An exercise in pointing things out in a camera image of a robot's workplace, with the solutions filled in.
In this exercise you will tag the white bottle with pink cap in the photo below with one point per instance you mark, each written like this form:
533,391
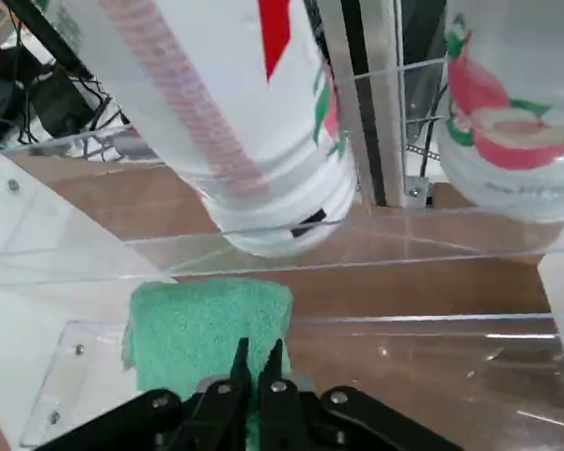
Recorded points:
498,141
207,117

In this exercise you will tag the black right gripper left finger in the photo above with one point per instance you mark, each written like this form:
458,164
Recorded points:
202,413

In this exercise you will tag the aluminium frame post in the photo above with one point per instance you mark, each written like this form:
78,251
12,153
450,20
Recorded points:
392,141

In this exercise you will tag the black device box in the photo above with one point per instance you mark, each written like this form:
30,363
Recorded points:
61,103

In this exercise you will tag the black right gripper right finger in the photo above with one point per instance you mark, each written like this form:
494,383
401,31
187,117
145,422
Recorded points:
301,418

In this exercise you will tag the clear acrylic tiered shelf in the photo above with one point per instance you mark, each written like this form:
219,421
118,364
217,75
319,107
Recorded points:
51,225

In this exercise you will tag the green microfibre cloth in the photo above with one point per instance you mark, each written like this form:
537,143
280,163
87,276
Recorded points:
207,319

